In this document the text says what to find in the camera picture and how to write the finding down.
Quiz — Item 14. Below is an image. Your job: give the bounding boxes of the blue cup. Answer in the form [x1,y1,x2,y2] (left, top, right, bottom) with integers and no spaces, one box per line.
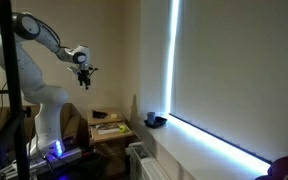
[146,111,157,127]

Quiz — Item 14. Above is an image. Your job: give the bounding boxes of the aluminium robot base rails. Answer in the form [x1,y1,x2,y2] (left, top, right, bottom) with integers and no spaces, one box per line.
[0,146,84,178]

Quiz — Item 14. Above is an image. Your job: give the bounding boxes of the white radiator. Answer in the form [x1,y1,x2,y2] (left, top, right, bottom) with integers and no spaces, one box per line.
[128,141,172,180]

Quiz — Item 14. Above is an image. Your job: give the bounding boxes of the dark blue plastic tray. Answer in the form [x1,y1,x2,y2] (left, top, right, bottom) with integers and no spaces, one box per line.
[143,115,169,130]

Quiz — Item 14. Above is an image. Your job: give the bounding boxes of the light wooden drawer unit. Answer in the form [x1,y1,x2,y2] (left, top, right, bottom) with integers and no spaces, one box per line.
[0,102,82,143]

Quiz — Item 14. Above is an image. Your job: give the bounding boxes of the wrist camera with blue plug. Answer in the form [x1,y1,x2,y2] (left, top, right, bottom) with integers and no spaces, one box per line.
[67,65,83,75]

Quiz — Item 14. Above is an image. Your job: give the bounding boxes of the colourful magazine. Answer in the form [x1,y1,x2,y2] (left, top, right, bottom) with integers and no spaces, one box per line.
[95,122,122,136]

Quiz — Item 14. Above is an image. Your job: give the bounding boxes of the black sock with grey trim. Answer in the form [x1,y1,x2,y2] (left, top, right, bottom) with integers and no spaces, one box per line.
[92,110,108,120]

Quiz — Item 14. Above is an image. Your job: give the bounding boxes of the black metal stand pole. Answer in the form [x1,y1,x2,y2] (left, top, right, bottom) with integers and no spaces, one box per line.
[0,0,32,180]

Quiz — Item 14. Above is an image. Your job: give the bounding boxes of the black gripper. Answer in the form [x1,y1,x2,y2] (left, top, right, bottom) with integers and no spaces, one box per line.
[77,67,93,91]

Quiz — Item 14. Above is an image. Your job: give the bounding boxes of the open wooden drawer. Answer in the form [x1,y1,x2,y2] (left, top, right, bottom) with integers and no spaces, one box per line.
[89,122,136,145]

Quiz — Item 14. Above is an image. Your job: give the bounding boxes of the thin black hanging cable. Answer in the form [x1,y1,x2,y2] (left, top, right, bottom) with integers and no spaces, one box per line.
[0,81,9,133]

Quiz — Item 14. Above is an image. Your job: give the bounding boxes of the light wooden drawer cabinet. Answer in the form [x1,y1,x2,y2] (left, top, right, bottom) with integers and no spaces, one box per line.
[86,108,132,178]

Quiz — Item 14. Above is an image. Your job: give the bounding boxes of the grey roller window blind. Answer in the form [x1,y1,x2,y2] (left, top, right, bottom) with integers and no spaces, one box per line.
[169,0,288,165]

